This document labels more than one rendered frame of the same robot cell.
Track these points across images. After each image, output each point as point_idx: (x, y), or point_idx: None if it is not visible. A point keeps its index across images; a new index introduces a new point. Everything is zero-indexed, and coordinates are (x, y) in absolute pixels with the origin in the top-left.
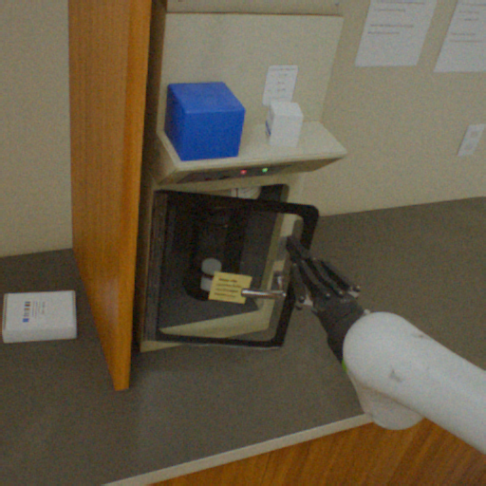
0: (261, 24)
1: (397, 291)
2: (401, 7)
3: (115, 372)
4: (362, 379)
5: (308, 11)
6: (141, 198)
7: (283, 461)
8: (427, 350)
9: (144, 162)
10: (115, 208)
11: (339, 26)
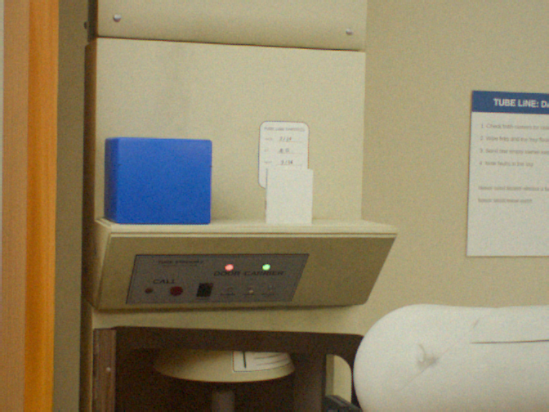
0: (239, 57)
1: None
2: (524, 158)
3: None
4: (382, 403)
5: (307, 42)
6: (84, 371)
7: None
8: (479, 308)
9: (86, 300)
10: (22, 332)
11: (360, 64)
